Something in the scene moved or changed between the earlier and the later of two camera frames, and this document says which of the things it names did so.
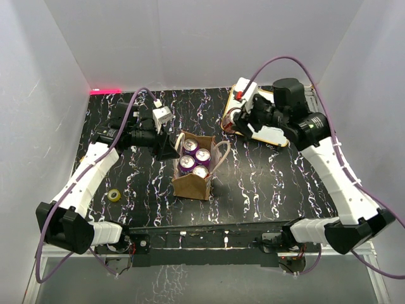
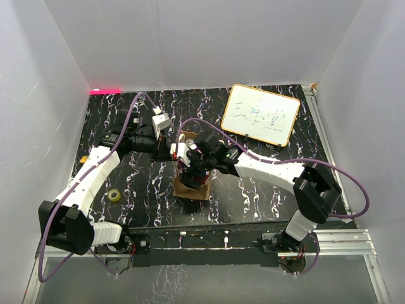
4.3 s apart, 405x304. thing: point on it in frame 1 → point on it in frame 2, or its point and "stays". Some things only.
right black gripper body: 262,114 → 199,161
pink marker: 105,92 stays
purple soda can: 190,145 stays
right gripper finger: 241,124 → 193,178
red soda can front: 227,123 → 202,179
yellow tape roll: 114,199 stays
